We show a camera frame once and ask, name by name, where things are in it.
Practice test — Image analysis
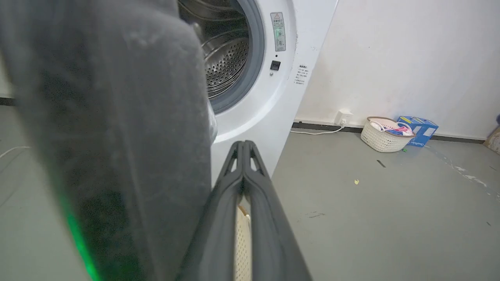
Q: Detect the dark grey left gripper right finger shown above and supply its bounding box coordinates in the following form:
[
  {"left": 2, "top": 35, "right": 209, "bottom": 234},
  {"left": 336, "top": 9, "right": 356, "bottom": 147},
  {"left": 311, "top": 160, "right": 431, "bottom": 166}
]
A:
[{"left": 243, "top": 140, "right": 313, "bottom": 281}]

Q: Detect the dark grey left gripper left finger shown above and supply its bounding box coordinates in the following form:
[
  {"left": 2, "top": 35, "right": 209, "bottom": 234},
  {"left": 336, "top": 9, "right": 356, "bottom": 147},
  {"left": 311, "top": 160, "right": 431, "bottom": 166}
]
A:
[{"left": 177, "top": 141, "right": 245, "bottom": 281}]

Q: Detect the dark grey cloth garment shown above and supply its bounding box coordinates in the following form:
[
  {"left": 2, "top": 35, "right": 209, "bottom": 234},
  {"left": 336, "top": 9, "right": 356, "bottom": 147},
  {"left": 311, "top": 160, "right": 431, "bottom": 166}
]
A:
[{"left": 0, "top": 0, "right": 218, "bottom": 281}]

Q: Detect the white front-load washing machine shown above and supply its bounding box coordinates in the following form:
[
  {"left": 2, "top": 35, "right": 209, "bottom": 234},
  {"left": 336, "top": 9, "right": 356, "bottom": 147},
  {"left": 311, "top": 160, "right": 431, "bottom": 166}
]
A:
[{"left": 178, "top": 0, "right": 339, "bottom": 187}]

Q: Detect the cream perforated laundry basket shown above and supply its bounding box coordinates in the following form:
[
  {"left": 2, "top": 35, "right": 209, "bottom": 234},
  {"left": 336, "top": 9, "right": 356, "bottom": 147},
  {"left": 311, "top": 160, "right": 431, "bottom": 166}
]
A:
[{"left": 234, "top": 205, "right": 252, "bottom": 281}]

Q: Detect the white woven plastic basket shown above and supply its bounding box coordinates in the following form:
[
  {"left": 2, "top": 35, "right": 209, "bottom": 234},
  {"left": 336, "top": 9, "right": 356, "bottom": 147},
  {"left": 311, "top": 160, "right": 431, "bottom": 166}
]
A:
[{"left": 360, "top": 116, "right": 416, "bottom": 153}]

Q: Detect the blue cardboard box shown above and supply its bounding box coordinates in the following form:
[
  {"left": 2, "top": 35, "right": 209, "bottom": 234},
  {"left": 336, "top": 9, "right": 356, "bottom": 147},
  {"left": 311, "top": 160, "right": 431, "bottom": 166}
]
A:
[{"left": 397, "top": 116, "right": 439, "bottom": 148}]

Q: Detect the white power cable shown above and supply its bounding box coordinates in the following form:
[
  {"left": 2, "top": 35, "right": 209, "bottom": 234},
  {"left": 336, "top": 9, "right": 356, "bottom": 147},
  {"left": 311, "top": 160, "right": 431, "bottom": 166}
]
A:
[{"left": 290, "top": 124, "right": 346, "bottom": 135}]

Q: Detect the white wall power socket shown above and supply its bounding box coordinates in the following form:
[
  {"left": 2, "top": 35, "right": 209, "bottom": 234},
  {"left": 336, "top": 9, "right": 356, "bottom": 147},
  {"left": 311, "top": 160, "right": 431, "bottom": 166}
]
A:
[{"left": 334, "top": 110, "right": 353, "bottom": 126}]

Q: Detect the tan object at wall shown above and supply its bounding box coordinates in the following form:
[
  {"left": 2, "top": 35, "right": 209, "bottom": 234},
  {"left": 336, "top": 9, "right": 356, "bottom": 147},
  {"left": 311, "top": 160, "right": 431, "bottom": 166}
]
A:
[{"left": 484, "top": 114, "right": 500, "bottom": 155}]

